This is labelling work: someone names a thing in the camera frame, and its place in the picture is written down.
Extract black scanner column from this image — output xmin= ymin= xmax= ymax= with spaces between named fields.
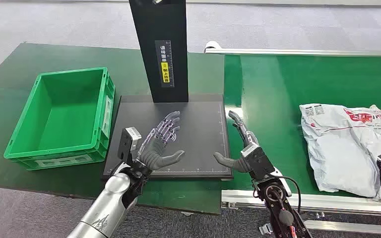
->
xmin=128 ymin=0 xmax=190 ymax=104

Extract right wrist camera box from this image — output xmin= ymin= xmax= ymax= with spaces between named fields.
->
xmin=240 ymin=143 xmax=276 ymax=181

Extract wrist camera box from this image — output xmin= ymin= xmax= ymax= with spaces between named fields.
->
xmin=240 ymin=143 xmax=276 ymax=181
xmin=117 ymin=126 xmax=142 ymax=164

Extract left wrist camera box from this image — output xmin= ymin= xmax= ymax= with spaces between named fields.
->
xmin=117 ymin=126 xmax=142 ymax=164

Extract black scanner base plate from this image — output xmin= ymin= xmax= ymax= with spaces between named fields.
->
xmin=102 ymin=94 xmax=234 ymax=181

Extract green plastic crate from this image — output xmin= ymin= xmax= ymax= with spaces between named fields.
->
xmin=3 ymin=67 xmax=116 ymax=172

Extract yellow and black column label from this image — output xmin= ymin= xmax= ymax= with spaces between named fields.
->
xmin=154 ymin=40 xmax=175 ymax=89

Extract dark green table mat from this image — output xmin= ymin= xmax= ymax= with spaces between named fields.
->
xmin=0 ymin=42 xmax=226 ymax=216

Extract white printed courier package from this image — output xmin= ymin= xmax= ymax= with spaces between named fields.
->
xmin=299 ymin=103 xmax=381 ymax=205

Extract aluminium conveyor rail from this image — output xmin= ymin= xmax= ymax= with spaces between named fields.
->
xmin=220 ymin=189 xmax=381 ymax=236
xmin=204 ymin=41 xmax=381 ymax=58

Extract green conveyor belt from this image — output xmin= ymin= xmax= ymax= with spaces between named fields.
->
xmin=223 ymin=54 xmax=381 ymax=200

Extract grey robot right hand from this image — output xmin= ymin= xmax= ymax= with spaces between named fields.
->
xmin=213 ymin=111 xmax=260 ymax=174

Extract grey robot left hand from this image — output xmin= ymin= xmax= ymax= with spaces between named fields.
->
xmin=137 ymin=111 xmax=186 ymax=172

